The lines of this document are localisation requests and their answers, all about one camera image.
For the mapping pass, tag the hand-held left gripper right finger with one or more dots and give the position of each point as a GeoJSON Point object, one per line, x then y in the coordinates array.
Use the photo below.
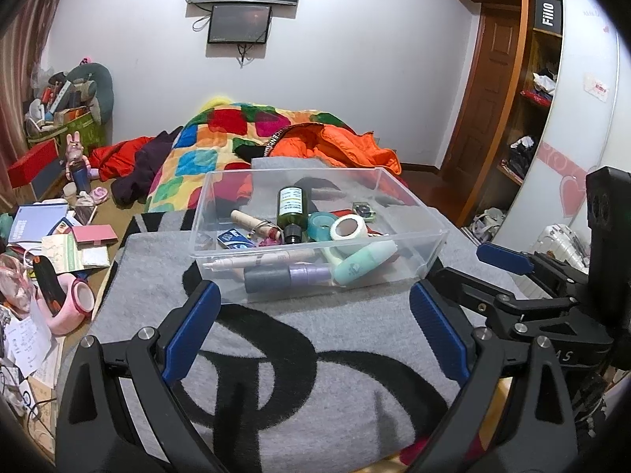
{"type": "Point", "coordinates": [438, 327]}

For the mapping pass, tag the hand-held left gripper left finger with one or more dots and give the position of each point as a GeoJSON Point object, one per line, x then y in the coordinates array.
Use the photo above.
{"type": "Point", "coordinates": [190, 335]}

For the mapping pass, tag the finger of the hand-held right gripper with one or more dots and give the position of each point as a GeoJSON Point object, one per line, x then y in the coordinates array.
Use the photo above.
{"type": "Point", "coordinates": [473, 288]}
{"type": "Point", "coordinates": [505, 258]}

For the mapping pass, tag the clear plastic storage box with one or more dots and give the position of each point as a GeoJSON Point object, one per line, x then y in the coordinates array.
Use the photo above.
{"type": "Point", "coordinates": [409, 236]}

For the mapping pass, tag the mint green bottle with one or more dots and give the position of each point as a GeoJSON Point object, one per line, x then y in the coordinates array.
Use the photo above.
{"type": "Point", "coordinates": [365, 263]}

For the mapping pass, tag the small blue card box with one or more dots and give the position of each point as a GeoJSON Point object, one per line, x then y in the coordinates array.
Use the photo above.
{"type": "Point", "coordinates": [236, 239]}

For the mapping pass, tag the beige cosmetic tube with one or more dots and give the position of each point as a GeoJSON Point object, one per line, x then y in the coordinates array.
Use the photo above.
{"type": "Point", "coordinates": [266, 258]}

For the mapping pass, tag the white tape roll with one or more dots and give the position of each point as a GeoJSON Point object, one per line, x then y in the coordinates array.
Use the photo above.
{"type": "Point", "coordinates": [357, 237]}

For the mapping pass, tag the beige cylinder tube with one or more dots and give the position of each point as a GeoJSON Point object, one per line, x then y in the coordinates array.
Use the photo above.
{"type": "Point", "coordinates": [246, 219]}

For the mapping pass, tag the blue tape roll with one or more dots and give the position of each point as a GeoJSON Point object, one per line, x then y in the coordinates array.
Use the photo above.
{"type": "Point", "coordinates": [318, 226]}

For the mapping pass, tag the dark green bottle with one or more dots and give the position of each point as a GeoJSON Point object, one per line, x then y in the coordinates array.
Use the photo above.
{"type": "Point", "coordinates": [291, 207]}

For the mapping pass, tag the white bag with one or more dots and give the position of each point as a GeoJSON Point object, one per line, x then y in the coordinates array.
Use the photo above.
{"type": "Point", "coordinates": [488, 224]}

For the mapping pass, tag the grey blanket with black pattern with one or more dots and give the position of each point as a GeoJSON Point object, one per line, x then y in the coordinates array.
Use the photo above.
{"type": "Point", "coordinates": [345, 354]}

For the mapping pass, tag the large pink tape roll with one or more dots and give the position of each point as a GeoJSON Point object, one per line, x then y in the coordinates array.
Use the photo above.
{"type": "Point", "coordinates": [61, 320]}

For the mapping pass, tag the flat pink box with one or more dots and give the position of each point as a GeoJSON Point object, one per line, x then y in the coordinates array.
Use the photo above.
{"type": "Point", "coordinates": [96, 234]}

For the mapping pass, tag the black orange case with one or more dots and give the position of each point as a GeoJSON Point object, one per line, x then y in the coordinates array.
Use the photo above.
{"type": "Point", "coordinates": [49, 283]}

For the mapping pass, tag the white sliding wardrobe door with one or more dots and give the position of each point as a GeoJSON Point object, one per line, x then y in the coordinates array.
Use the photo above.
{"type": "Point", "coordinates": [581, 123]}

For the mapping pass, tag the loose white papers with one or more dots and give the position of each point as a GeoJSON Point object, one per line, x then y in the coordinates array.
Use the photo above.
{"type": "Point", "coordinates": [27, 345]}

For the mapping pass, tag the wooden door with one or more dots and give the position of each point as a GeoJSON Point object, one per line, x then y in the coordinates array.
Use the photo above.
{"type": "Point", "coordinates": [485, 93]}

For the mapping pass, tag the dark purple cloth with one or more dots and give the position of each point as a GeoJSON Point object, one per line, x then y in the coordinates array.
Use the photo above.
{"type": "Point", "coordinates": [143, 167]}

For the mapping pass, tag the colourful patchwork blanket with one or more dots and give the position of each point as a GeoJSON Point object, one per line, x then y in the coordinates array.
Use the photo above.
{"type": "Point", "coordinates": [197, 157]}

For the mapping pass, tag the pink pouch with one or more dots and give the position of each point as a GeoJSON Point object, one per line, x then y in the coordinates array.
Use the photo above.
{"type": "Point", "coordinates": [17, 288]}

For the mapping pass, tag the orange down jacket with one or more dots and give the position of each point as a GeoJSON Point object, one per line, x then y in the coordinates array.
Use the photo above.
{"type": "Point", "coordinates": [345, 148]}

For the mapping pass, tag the red jacket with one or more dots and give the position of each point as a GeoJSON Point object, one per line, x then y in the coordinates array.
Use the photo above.
{"type": "Point", "coordinates": [118, 157]}

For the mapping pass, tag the blue notebook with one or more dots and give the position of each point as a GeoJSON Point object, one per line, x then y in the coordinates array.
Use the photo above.
{"type": "Point", "coordinates": [37, 219]}

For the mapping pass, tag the dark blue bottle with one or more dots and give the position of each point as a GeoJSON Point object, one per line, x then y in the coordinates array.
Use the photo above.
{"type": "Point", "coordinates": [80, 177]}

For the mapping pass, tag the pink rabbit toy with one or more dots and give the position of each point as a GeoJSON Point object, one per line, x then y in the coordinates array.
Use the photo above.
{"type": "Point", "coordinates": [76, 150]}

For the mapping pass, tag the green cardboard box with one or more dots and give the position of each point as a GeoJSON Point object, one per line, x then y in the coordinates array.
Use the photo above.
{"type": "Point", "coordinates": [88, 130]}

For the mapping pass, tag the red box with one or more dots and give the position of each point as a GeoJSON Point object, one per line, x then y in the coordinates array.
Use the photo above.
{"type": "Point", "coordinates": [32, 165]}

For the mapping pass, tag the black box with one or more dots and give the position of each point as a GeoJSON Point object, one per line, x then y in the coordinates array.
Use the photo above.
{"type": "Point", "coordinates": [547, 15]}

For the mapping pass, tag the striped brown curtain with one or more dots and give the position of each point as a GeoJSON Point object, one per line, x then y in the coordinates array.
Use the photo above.
{"type": "Point", "coordinates": [15, 98]}

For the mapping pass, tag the small wall monitor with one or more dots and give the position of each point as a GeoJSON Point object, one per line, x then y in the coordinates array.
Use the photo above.
{"type": "Point", "coordinates": [239, 23]}

